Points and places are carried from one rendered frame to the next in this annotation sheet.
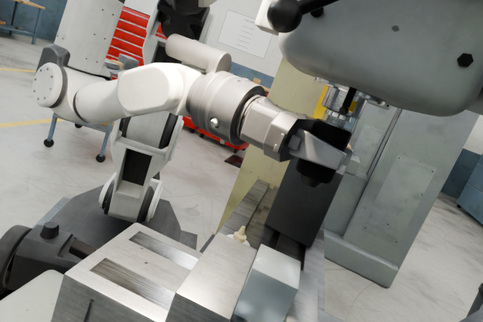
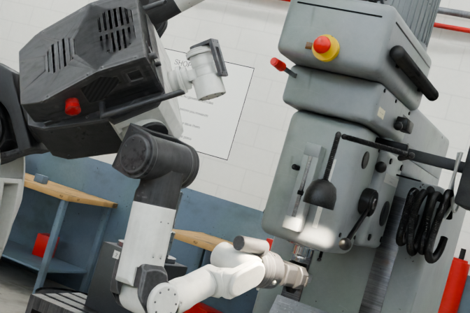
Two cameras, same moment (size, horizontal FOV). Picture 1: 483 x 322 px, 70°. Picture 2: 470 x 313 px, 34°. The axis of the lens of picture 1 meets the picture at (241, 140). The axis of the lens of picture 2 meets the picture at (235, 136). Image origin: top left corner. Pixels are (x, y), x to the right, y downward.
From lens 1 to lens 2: 185 cm
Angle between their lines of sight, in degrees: 75
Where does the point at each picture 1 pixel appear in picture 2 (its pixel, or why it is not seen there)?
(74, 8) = (168, 231)
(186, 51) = (254, 247)
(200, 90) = (270, 269)
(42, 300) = not seen: outside the picture
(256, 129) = (291, 278)
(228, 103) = (281, 270)
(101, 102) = (201, 297)
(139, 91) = (247, 281)
